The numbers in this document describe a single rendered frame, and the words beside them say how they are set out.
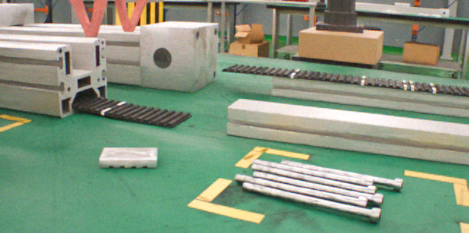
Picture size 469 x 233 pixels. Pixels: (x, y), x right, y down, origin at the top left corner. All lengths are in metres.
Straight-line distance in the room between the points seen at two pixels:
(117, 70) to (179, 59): 0.11
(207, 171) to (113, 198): 0.09
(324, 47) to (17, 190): 0.81
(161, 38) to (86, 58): 0.13
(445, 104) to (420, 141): 0.20
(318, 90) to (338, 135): 0.20
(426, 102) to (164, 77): 0.38
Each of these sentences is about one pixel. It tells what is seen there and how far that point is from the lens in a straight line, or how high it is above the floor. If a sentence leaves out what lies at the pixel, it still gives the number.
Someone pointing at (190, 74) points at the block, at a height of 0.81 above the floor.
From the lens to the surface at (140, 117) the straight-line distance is 0.51.
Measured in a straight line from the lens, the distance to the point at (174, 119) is 0.50.
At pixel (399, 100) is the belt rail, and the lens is 0.63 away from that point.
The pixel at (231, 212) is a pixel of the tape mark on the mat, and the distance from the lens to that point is 0.31.
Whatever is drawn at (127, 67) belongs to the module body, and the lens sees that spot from 0.69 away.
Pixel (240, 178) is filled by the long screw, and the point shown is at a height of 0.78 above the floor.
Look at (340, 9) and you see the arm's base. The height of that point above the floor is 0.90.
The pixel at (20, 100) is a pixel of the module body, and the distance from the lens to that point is 0.58.
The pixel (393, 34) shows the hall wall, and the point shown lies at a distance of 8.16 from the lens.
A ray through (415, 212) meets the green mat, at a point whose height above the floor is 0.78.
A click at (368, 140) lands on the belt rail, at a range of 0.44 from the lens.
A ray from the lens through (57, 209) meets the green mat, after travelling 0.32.
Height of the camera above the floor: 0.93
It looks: 15 degrees down
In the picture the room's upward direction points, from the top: 2 degrees clockwise
